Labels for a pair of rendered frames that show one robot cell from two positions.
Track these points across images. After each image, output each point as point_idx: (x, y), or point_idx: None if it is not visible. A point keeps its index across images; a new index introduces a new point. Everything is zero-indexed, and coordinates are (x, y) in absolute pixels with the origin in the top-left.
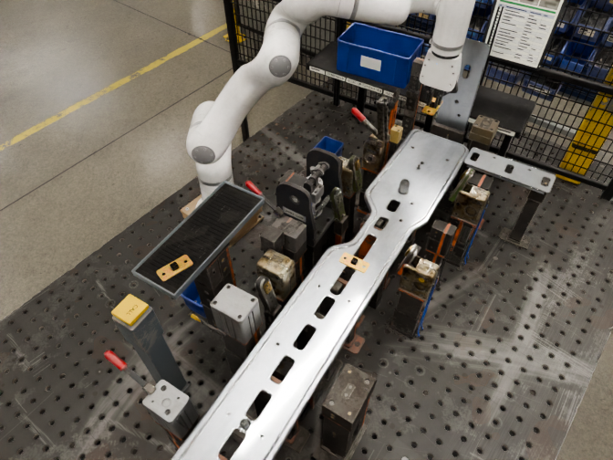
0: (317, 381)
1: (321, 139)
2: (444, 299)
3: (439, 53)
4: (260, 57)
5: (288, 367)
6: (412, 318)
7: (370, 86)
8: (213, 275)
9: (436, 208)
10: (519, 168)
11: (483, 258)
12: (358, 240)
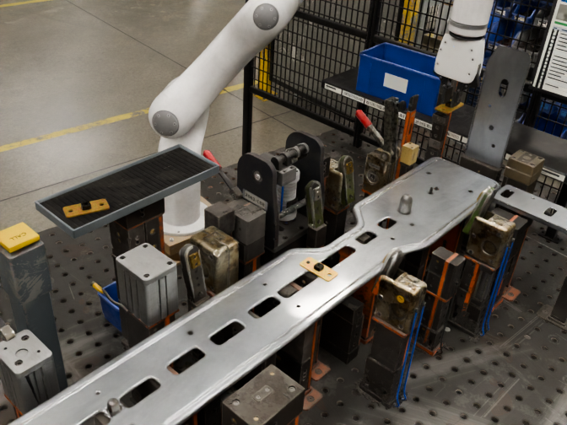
0: (228, 382)
1: None
2: (445, 371)
3: (456, 31)
4: (245, 6)
5: None
6: (390, 369)
7: None
8: (136, 245)
9: None
10: (564, 213)
11: (510, 334)
12: (332, 249)
